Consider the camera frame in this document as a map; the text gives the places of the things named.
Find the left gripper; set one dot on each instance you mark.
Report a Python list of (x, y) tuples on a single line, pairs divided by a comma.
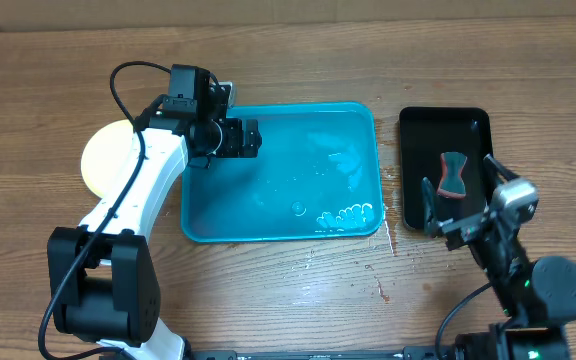
[(234, 146)]

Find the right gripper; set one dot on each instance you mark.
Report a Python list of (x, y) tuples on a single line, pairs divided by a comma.
[(462, 226)]

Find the orange sponge with green scourer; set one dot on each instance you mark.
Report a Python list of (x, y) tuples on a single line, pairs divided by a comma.
[(451, 184)]

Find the green plate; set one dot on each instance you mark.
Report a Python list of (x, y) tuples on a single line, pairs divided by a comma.
[(104, 155)]

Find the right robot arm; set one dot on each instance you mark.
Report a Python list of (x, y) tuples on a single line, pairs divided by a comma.
[(538, 297)]

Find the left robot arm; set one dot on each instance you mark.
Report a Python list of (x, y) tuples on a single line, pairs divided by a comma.
[(104, 288)]

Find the black rectangular tray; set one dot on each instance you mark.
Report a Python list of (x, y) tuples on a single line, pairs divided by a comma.
[(427, 132)]

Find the teal plastic serving tray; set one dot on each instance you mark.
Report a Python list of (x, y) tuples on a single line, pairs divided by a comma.
[(316, 176)]

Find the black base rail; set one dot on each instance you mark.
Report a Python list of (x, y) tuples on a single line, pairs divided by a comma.
[(407, 353)]

